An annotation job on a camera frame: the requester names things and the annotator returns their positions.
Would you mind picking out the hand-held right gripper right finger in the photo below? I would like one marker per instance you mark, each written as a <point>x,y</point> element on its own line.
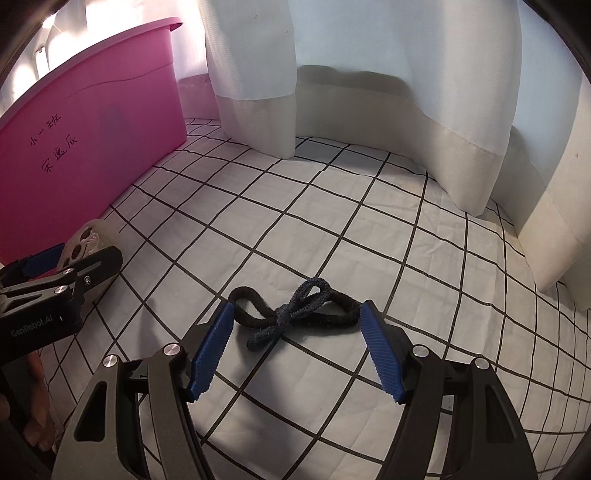
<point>381,350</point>

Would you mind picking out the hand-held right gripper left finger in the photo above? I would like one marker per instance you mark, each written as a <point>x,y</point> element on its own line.
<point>212,355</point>

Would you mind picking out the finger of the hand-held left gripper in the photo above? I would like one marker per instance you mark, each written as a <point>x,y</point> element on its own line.
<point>99,267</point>
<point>44,261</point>

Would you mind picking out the beige skull ornament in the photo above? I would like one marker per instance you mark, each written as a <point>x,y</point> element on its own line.
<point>85,240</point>

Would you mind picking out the pink plastic box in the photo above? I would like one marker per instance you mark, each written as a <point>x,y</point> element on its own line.
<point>92,138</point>

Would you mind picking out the person's left hand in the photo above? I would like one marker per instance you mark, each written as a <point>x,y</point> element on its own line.
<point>39,406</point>

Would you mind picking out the white checkered bed sheet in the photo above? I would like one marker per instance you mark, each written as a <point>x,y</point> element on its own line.
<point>323,207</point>

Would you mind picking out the white curtain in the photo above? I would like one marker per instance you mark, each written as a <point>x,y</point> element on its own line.
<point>369,46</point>

